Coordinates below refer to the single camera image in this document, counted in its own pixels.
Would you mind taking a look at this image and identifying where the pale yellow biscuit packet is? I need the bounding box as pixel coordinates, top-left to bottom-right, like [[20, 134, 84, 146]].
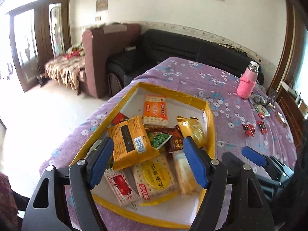
[[172, 150, 199, 195]]

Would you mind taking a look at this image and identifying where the white red small sachet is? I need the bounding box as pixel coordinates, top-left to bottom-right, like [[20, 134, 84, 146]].
[[104, 168, 140, 207]]

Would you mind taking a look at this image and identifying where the golden yellow cake packet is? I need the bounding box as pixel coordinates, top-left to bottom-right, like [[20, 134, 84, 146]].
[[177, 116, 206, 148]]

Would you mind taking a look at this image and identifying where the orange yellow barcode packet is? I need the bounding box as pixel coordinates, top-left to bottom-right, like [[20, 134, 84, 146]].
[[108, 116, 160, 171]]

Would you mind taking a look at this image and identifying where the green pea snack packet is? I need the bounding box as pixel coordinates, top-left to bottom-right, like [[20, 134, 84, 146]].
[[147, 132, 171, 150]]

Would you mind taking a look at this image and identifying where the orange cracker packet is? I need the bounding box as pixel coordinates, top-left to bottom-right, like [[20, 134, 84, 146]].
[[143, 95, 169, 126]]

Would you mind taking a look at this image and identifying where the red wrapped candy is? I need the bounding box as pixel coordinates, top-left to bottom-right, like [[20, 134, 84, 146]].
[[257, 121, 267, 135], [242, 123, 255, 137]]

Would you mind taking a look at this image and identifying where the purple floral tablecloth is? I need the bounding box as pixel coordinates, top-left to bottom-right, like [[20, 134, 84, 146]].
[[39, 56, 299, 231]]

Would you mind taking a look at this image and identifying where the brown red snack packet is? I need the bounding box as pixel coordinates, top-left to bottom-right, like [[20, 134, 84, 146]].
[[166, 126, 184, 153]]

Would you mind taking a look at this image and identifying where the yellow round label cracker packet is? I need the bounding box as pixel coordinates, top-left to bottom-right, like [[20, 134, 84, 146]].
[[131, 155, 180, 207]]

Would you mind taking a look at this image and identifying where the yellow cardboard tray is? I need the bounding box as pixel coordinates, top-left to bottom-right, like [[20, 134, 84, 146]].
[[74, 82, 216, 229]]

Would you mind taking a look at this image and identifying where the clear plastic bag clutter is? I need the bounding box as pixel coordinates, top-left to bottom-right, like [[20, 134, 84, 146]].
[[249, 82, 278, 110]]

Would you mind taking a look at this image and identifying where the red packet in tray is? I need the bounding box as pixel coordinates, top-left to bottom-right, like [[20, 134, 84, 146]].
[[112, 112, 130, 125]]

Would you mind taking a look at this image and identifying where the pink sleeved thermos bottle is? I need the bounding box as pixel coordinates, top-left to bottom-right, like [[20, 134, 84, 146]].
[[236, 60, 259, 99]]

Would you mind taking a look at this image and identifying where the patterned blanket couch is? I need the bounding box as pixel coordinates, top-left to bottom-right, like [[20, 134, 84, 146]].
[[44, 41, 86, 95]]

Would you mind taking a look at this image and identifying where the brown pink armchair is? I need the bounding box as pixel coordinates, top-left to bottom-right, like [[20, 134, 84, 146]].
[[80, 23, 141, 99]]

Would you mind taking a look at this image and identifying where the black leather sofa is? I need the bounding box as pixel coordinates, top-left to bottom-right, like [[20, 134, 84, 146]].
[[106, 29, 252, 96]]

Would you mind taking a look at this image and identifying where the wooden glass door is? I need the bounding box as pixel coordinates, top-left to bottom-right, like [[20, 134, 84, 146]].
[[2, 0, 71, 92]]

